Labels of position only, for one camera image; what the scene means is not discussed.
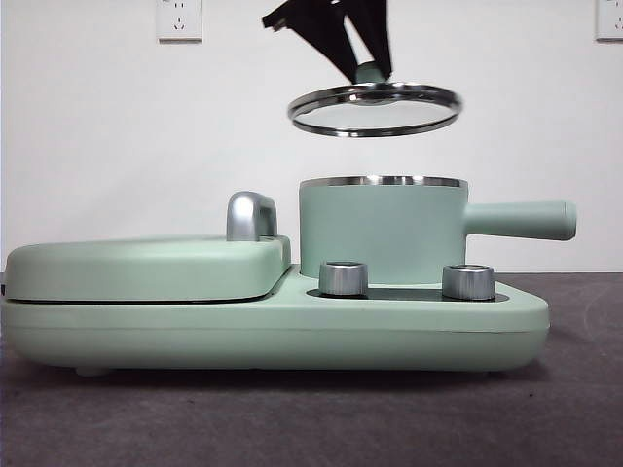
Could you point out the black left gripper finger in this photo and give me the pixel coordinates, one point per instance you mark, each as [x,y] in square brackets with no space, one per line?
[326,34]
[377,34]

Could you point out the glass lid with green knob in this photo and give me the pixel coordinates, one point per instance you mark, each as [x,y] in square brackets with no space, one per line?
[375,97]

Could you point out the silver control knob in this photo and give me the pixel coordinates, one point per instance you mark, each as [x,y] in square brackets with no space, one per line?
[468,282]
[343,279]

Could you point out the green hinged griddle cover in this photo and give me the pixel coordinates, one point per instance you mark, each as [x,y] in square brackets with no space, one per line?
[146,267]

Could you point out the green breakfast machine base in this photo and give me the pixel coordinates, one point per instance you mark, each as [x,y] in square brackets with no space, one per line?
[292,335]

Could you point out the white wall socket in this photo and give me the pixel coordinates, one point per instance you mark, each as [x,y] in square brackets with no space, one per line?
[611,19]
[179,19]

